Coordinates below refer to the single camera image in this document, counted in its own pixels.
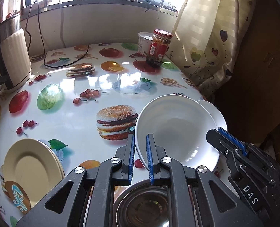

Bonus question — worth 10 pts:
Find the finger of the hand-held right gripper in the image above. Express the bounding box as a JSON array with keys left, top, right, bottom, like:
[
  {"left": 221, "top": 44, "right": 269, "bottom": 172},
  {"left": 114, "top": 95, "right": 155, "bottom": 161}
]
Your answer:
[
  {"left": 206, "top": 129, "right": 249, "bottom": 163},
  {"left": 218, "top": 127, "right": 248, "bottom": 150}
]

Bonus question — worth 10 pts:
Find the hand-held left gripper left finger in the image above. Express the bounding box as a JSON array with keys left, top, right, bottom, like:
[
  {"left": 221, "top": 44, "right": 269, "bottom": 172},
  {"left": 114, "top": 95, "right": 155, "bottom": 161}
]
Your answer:
[{"left": 16, "top": 134, "right": 136, "bottom": 227}]

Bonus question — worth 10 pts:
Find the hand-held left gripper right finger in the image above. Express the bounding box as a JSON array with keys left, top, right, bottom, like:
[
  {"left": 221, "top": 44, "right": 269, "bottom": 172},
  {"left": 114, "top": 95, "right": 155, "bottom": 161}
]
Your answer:
[{"left": 146, "top": 134, "right": 265, "bottom": 227}]

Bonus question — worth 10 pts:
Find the white blue-striped ceramic bowl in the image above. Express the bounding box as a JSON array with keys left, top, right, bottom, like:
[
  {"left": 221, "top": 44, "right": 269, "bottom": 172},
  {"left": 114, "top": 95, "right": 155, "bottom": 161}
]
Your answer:
[
  {"left": 196, "top": 100, "right": 227, "bottom": 133},
  {"left": 135, "top": 95, "right": 220, "bottom": 174}
]

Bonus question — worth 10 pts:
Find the stainless steel bowl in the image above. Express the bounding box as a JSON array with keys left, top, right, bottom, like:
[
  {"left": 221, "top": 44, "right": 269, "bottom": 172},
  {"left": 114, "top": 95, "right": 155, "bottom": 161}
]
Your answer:
[{"left": 113, "top": 179, "right": 171, "bottom": 227}]

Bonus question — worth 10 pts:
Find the cream yellow plate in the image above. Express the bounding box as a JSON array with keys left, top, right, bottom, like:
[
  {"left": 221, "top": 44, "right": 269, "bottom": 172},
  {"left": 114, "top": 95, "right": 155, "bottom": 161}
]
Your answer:
[
  {"left": 49, "top": 143, "right": 66, "bottom": 179},
  {"left": 3, "top": 138, "right": 62, "bottom": 214}
]

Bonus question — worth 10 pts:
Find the fruit-print tablecloth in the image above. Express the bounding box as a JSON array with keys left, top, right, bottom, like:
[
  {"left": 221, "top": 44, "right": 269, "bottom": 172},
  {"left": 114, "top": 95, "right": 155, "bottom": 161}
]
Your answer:
[{"left": 0, "top": 43, "right": 226, "bottom": 227}]

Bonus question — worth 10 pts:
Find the brown wooden cabinet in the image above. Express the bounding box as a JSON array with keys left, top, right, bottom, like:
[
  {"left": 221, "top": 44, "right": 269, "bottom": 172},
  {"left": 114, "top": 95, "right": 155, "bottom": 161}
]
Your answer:
[{"left": 213, "top": 0, "right": 280, "bottom": 152}]

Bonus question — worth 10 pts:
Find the red-lidded glass jar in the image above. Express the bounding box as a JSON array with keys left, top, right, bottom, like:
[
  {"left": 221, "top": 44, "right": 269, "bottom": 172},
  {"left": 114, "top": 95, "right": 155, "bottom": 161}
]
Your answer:
[{"left": 146, "top": 29, "right": 173, "bottom": 67}]

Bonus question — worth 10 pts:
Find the cream heart-print curtain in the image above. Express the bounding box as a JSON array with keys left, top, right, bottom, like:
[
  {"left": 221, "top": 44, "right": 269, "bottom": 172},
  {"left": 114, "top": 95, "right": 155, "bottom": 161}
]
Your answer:
[{"left": 170, "top": 0, "right": 253, "bottom": 97}]

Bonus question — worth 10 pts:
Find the white plastic tub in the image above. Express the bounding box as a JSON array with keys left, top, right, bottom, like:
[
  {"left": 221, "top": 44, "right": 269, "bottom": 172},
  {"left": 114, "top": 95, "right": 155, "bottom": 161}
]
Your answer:
[{"left": 138, "top": 32, "right": 153, "bottom": 55}]

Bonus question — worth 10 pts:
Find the white electric kettle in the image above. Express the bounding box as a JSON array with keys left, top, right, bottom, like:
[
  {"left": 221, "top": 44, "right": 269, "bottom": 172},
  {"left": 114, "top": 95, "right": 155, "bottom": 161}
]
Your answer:
[{"left": 0, "top": 14, "right": 33, "bottom": 93}]

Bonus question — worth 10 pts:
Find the black window latch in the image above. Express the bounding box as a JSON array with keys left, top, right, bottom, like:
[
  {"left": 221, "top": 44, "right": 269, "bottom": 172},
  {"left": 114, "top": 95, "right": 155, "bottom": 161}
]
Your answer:
[{"left": 143, "top": 0, "right": 153, "bottom": 13}]

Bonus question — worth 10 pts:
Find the black cable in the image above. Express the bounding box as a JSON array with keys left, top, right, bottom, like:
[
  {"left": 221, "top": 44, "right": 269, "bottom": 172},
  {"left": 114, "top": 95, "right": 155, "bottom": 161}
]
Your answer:
[{"left": 26, "top": 1, "right": 91, "bottom": 68}]

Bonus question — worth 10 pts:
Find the white cable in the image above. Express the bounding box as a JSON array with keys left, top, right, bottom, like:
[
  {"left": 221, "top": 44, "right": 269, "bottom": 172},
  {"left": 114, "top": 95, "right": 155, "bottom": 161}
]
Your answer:
[{"left": 59, "top": 0, "right": 67, "bottom": 49}]

